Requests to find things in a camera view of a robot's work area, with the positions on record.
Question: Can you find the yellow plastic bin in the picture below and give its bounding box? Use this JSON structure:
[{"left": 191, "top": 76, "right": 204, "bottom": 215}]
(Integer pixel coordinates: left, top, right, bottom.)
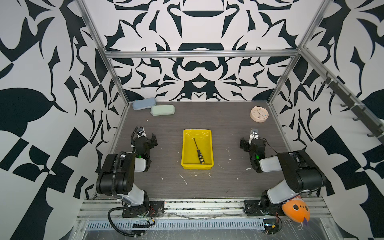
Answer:
[{"left": 181, "top": 129, "right": 214, "bottom": 170}]

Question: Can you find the black yellow screwdriver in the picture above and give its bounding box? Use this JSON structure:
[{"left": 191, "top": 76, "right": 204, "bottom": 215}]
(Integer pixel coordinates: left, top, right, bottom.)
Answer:
[{"left": 193, "top": 138, "right": 205, "bottom": 165}]

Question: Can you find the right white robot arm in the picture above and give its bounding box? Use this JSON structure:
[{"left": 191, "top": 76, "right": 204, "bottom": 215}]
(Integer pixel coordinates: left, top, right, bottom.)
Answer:
[{"left": 240, "top": 137, "right": 327, "bottom": 216}]

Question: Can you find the pink round clock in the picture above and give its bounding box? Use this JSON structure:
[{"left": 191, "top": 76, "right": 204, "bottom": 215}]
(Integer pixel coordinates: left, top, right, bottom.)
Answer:
[{"left": 250, "top": 106, "right": 269, "bottom": 123}]

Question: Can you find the blue glasses case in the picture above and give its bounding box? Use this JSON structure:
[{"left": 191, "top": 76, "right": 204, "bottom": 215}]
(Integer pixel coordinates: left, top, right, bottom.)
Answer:
[{"left": 132, "top": 98, "right": 157, "bottom": 111}]

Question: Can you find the green glasses case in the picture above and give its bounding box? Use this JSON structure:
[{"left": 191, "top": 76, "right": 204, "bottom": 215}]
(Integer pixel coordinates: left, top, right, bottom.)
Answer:
[{"left": 151, "top": 105, "right": 176, "bottom": 116}]

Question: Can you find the orange fish plush toy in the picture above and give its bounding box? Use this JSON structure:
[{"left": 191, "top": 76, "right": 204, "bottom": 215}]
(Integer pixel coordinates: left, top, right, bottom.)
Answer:
[{"left": 282, "top": 195, "right": 311, "bottom": 226}]

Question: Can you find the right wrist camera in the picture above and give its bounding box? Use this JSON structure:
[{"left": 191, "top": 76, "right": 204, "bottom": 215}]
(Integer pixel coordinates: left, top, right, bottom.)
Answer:
[{"left": 249, "top": 129, "right": 259, "bottom": 143}]

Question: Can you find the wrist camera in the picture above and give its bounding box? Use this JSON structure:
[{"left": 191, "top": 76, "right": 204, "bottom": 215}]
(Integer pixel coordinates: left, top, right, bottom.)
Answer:
[
  {"left": 249, "top": 129, "right": 259, "bottom": 143},
  {"left": 136, "top": 127, "right": 147, "bottom": 138}
]

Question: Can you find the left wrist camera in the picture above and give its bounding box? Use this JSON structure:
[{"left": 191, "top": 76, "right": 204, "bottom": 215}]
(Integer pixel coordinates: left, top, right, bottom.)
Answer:
[{"left": 136, "top": 127, "right": 147, "bottom": 138}]

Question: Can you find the white slotted cable duct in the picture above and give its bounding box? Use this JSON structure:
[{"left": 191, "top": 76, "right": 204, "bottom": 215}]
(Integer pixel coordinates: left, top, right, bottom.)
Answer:
[{"left": 86, "top": 218, "right": 266, "bottom": 231}]

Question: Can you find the black wall hook rack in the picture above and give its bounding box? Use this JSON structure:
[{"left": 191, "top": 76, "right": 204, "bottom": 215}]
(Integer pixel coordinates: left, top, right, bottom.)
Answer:
[{"left": 322, "top": 71, "right": 384, "bottom": 145}]

